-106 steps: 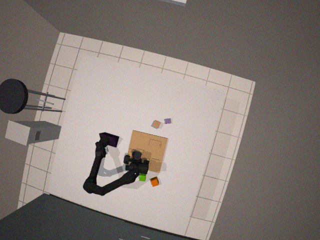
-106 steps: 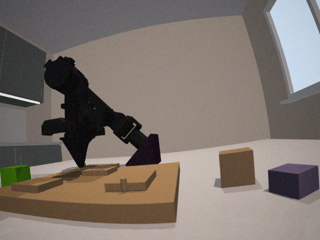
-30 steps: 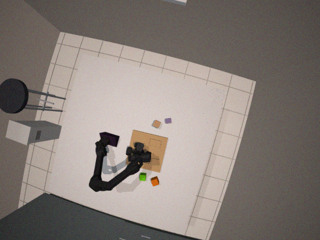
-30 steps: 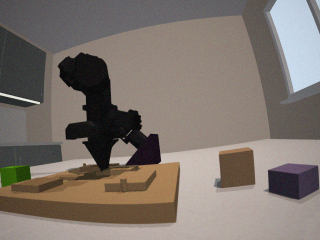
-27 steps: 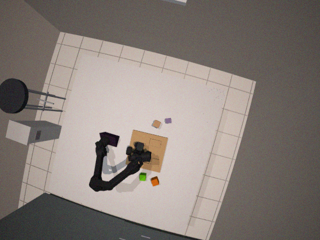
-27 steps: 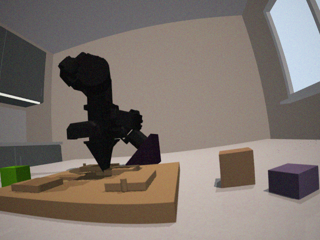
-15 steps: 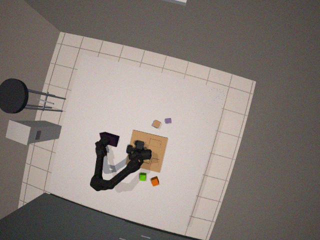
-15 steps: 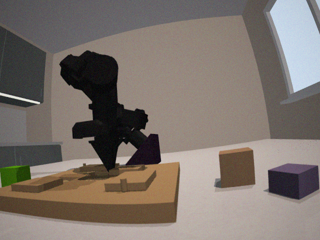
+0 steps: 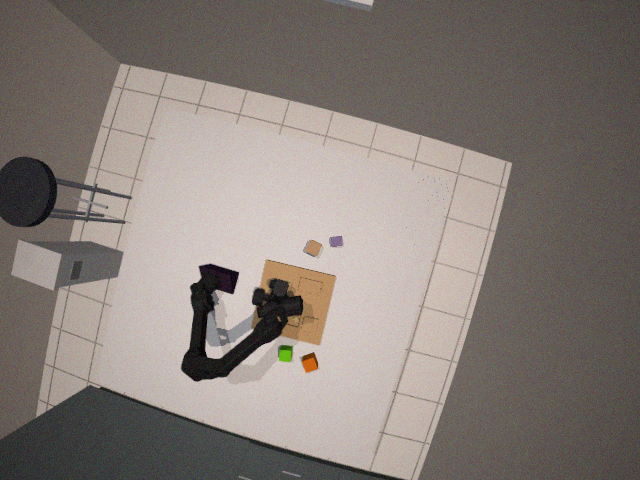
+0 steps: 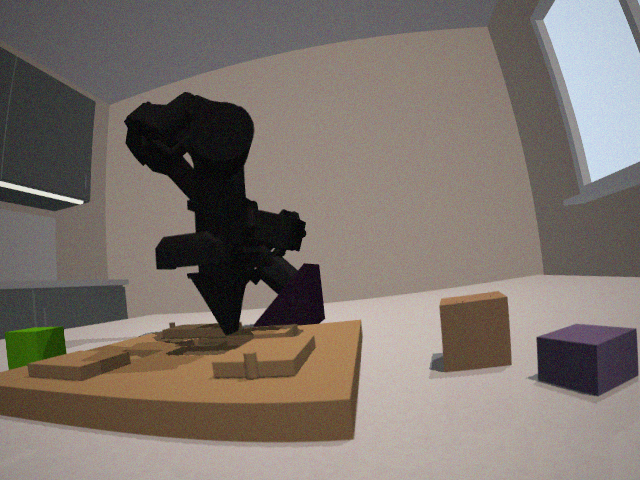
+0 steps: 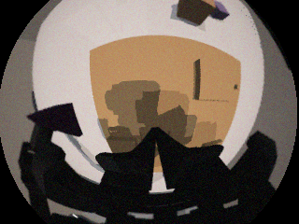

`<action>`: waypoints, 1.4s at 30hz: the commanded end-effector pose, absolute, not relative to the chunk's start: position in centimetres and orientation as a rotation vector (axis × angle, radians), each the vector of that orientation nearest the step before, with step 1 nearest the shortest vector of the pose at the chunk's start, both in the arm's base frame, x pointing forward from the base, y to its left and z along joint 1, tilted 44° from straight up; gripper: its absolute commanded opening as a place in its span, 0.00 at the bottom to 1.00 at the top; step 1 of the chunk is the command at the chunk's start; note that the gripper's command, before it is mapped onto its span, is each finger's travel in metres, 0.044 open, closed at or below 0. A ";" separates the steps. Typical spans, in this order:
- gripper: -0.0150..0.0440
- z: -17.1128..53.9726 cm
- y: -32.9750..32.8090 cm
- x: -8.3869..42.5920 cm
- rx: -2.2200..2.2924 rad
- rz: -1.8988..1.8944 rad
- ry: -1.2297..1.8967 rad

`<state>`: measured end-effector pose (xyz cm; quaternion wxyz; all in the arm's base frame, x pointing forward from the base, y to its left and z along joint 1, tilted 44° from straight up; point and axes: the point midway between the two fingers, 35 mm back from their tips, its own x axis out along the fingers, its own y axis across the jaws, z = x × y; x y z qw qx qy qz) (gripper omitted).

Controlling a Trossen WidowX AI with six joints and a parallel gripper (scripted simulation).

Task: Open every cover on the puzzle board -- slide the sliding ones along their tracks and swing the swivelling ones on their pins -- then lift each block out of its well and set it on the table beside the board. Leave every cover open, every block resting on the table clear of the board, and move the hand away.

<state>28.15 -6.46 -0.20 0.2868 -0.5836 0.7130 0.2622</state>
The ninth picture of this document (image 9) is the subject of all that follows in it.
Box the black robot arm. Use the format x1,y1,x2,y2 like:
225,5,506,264
181,272,303,381

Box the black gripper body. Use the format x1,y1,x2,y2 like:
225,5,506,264
252,289,282,306

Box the tan puzzle board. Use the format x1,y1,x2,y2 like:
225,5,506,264
259,260,336,345

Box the green block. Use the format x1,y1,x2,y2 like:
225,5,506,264
279,345,293,362

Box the orange block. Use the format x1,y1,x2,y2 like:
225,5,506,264
301,352,318,373

